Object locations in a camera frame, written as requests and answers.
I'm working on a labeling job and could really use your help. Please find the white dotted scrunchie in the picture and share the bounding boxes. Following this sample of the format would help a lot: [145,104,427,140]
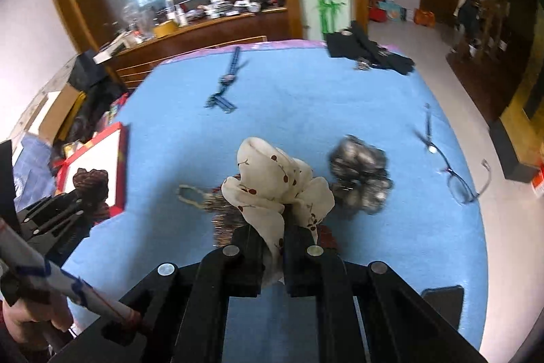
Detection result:
[221,137,335,286]

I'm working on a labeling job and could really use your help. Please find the red plaid scrunchie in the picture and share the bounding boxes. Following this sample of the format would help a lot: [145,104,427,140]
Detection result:
[73,168,110,224]

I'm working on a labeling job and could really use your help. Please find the person's left hand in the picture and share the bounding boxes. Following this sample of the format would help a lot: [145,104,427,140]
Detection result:
[2,293,74,351]

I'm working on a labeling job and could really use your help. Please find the red polka dot scrunchie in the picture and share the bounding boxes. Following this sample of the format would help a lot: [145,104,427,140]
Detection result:
[317,224,339,252]

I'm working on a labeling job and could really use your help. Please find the red white gift box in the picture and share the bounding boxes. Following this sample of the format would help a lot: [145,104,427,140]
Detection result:
[56,122,128,217]

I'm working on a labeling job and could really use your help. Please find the rhinestone hair claw clip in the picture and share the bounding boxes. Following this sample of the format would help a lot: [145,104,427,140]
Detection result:
[203,188,247,247]

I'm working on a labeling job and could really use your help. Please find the cardboard box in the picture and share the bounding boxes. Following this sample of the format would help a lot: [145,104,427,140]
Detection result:
[38,83,87,146]

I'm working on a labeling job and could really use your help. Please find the grey organza scrunchie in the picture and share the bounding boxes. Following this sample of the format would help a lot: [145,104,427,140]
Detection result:
[328,134,394,215]

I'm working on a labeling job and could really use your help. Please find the blue bed cover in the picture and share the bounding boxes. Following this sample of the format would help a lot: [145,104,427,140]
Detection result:
[65,43,488,346]

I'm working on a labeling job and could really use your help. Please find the wooden cabinet counter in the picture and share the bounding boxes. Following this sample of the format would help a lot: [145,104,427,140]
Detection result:
[105,7,303,90]

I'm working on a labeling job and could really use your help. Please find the white spray bottle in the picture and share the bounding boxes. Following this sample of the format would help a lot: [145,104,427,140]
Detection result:
[165,0,179,24]

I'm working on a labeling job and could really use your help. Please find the black clothing pile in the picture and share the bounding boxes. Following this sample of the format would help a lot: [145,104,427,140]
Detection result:
[325,21,415,76]

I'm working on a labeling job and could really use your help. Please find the pale green bead bracelet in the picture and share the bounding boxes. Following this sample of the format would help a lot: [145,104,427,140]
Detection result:
[176,183,214,212]

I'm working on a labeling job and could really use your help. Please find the black frame eyeglasses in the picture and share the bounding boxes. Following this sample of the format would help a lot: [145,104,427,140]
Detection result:
[415,103,492,205]

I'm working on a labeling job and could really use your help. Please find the blue striped strap watch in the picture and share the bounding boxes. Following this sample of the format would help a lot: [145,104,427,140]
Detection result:
[205,46,246,113]

